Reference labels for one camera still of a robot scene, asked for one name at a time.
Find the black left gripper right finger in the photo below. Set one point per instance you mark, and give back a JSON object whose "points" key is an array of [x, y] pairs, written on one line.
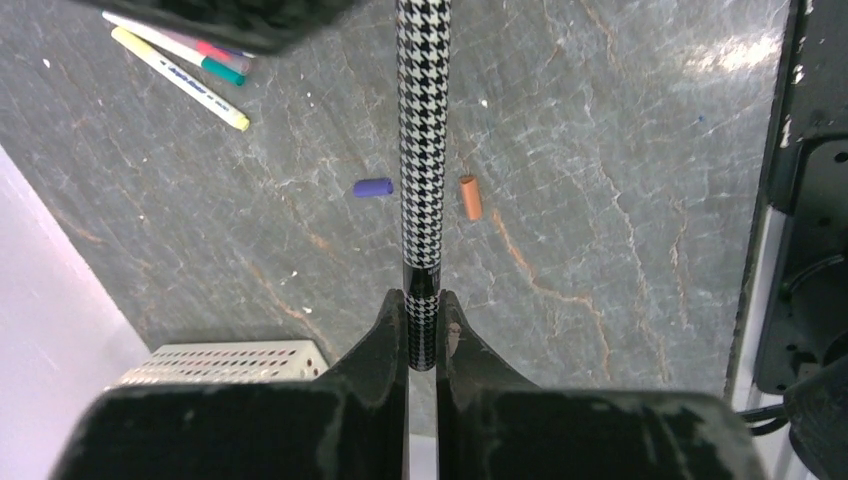
{"points": [[493, 423]]}

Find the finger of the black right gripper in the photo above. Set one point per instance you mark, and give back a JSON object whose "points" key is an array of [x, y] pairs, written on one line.
{"points": [[264, 27]]}

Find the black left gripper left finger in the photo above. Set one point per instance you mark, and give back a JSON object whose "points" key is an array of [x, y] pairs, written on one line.
{"points": [[349, 423]]}

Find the purple pen cap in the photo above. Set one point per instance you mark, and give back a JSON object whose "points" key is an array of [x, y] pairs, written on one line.
{"points": [[374, 187]]}

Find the brown pen cap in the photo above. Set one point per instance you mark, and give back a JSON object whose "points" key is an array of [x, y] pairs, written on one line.
{"points": [[472, 200]]}

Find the houndstooth pen cap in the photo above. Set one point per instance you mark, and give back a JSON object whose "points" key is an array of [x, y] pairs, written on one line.
{"points": [[421, 325]]}

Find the pink pen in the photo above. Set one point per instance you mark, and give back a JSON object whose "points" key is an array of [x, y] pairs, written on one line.
{"points": [[236, 62]]}

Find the white pen with yellow cap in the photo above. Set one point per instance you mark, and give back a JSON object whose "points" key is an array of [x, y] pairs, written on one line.
{"points": [[180, 78]]}

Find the white pen with teal cap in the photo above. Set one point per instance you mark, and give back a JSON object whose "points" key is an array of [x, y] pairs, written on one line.
{"points": [[177, 48]]}

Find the white perforated plastic basket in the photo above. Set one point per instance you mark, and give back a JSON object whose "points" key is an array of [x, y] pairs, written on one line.
{"points": [[229, 363]]}

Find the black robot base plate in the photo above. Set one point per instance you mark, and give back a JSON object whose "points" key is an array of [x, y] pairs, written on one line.
{"points": [[788, 358]]}

